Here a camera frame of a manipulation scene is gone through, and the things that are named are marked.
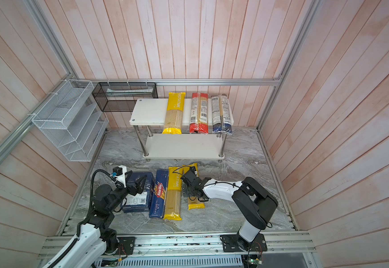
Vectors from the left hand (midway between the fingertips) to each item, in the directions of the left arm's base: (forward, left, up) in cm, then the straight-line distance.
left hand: (140, 175), depth 80 cm
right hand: (+1, -26, -16) cm, 30 cm away
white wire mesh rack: (+18, +30, +19) cm, 40 cm away
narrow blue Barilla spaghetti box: (-11, -9, -11) cm, 18 cm away
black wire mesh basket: (+50, +19, +10) cm, 55 cm away
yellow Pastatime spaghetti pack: (-2, -16, -12) cm, 20 cm away
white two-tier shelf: (+20, -5, +20) cm, 29 cm away
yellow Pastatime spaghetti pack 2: (-9, -26, -13) cm, 31 cm away
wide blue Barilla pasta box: (-10, 0, -8) cm, 13 cm away
